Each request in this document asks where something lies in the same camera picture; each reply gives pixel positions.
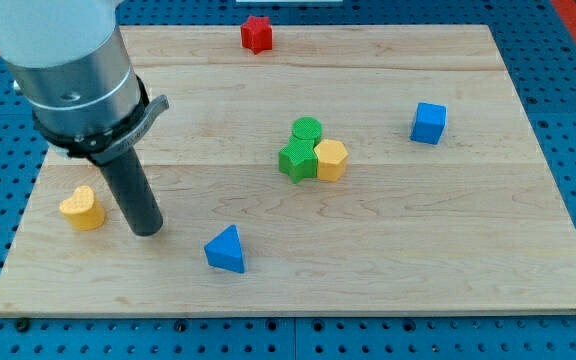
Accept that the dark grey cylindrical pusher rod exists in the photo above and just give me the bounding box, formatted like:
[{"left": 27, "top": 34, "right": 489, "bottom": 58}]
[{"left": 99, "top": 148, "right": 163, "bottom": 237}]

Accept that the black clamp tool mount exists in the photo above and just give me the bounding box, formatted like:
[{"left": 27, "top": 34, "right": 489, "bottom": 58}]
[{"left": 32, "top": 78, "right": 170, "bottom": 165}]

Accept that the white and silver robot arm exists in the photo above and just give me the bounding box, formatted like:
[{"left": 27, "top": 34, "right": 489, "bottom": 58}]
[{"left": 0, "top": 0, "right": 169, "bottom": 236}]

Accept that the yellow heart block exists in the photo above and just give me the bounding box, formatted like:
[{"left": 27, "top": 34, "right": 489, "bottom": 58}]
[{"left": 59, "top": 185, "right": 106, "bottom": 231}]

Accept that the yellow hexagon block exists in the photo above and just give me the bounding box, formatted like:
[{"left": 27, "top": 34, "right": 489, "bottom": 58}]
[{"left": 314, "top": 139, "right": 348, "bottom": 182}]

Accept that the blue triangle block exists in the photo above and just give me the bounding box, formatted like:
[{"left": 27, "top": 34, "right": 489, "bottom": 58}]
[{"left": 204, "top": 225, "right": 245, "bottom": 273}]

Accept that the green star block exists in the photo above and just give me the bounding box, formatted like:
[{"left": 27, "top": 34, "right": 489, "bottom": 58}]
[{"left": 278, "top": 136, "right": 318, "bottom": 184}]

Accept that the light wooden board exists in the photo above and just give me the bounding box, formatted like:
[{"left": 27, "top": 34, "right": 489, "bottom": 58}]
[{"left": 0, "top": 25, "right": 576, "bottom": 318}]

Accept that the green cylinder block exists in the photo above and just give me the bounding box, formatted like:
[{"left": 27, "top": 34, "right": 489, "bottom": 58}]
[{"left": 291, "top": 117, "right": 323, "bottom": 145}]

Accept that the red star block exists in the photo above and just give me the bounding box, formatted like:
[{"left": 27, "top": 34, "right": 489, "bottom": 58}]
[{"left": 240, "top": 15, "right": 273, "bottom": 54}]

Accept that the blue cube block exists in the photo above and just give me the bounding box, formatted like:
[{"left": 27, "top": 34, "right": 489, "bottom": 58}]
[{"left": 410, "top": 102, "right": 447, "bottom": 145}]

